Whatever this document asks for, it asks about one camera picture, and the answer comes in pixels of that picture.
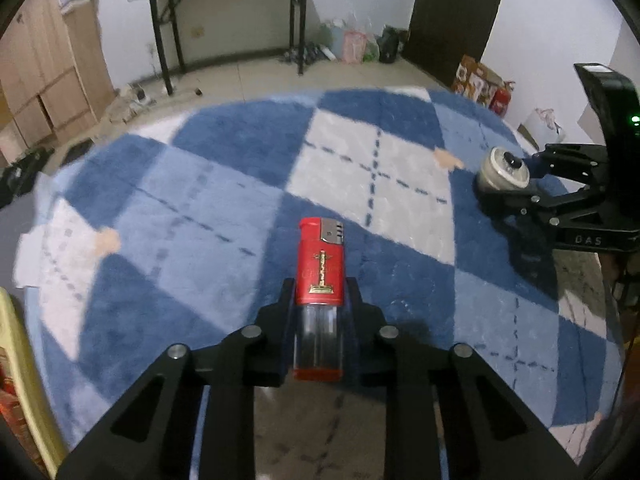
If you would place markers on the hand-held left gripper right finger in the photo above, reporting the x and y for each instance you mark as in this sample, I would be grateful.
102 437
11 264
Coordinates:
355 340

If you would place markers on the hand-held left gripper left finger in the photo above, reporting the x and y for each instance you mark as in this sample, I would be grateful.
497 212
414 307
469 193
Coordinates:
285 340

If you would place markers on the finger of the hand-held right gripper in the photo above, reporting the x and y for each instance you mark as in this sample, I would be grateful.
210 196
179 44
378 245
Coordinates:
575 160
550 207

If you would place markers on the white round knob container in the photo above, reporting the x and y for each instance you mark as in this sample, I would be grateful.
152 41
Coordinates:
500 175

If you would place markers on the red lighter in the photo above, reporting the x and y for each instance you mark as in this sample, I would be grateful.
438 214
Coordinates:
318 270

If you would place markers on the yellow plastic basin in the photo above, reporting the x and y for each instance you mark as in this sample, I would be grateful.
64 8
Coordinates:
30 370

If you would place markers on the white paper bag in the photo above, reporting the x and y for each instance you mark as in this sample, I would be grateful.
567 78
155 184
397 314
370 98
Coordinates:
542 127

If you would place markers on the red fire extinguisher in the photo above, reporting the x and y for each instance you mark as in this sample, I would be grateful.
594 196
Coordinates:
501 100

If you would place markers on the printed cardboard box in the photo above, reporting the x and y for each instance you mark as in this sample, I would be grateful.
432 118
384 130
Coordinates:
475 80

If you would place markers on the blue checked plush blanket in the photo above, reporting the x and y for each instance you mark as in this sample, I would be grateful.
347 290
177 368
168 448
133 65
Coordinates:
200 185

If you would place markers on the dark brown door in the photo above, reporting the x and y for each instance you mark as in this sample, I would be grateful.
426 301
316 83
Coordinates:
450 15

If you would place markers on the pink bag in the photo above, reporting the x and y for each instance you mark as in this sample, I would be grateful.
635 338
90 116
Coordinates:
355 47

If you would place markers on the pale green bag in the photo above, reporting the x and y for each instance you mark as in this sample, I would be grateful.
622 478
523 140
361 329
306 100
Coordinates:
332 40

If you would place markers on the black floor mat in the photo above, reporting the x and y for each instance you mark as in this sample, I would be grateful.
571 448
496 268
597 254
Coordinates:
77 151

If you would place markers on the crumpled cardboard scraps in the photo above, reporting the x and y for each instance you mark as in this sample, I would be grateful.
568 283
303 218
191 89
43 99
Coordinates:
127 102

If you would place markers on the pair of slippers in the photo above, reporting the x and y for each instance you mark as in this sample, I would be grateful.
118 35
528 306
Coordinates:
302 54

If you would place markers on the black floor bag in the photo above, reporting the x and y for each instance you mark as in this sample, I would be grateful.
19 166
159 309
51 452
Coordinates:
22 177

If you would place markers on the wooden wardrobe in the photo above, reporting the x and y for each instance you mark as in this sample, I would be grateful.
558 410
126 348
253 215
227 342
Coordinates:
45 60

